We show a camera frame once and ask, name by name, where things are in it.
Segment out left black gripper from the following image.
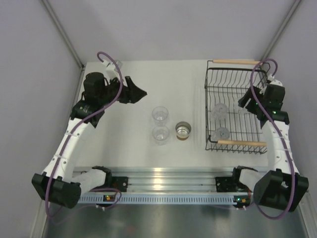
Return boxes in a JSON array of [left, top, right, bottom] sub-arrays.
[[98, 76, 147, 106]]

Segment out black wire dish rack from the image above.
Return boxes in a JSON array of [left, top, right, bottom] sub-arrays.
[[205, 60, 268, 154]]

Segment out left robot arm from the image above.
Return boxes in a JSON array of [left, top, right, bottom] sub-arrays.
[[32, 72, 147, 208]]

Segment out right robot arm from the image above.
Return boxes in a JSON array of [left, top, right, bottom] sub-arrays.
[[231, 80, 309, 212]]

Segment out clear plastic cup bottom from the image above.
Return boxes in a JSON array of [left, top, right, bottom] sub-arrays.
[[152, 126, 170, 145]]

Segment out steel cup cork base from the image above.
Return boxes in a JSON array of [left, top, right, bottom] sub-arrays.
[[175, 121, 192, 141]]

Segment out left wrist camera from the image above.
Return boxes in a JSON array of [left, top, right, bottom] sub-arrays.
[[102, 60, 123, 79]]

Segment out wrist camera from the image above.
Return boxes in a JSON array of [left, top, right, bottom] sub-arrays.
[[102, 60, 123, 79], [266, 74, 283, 87]]

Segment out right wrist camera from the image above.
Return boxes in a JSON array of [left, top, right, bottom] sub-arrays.
[[266, 74, 283, 87]]

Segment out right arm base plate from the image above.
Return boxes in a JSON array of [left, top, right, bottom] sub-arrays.
[[215, 177, 247, 193]]

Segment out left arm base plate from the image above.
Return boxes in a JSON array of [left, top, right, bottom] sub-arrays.
[[94, 176, 129, 192]]

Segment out aluminium mounting rail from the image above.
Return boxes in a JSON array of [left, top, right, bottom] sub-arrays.
[[41, 167, 309, 194]]

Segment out slotted grey cable duct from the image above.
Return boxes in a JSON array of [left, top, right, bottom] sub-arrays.
[[78, 193, 250, 205]]

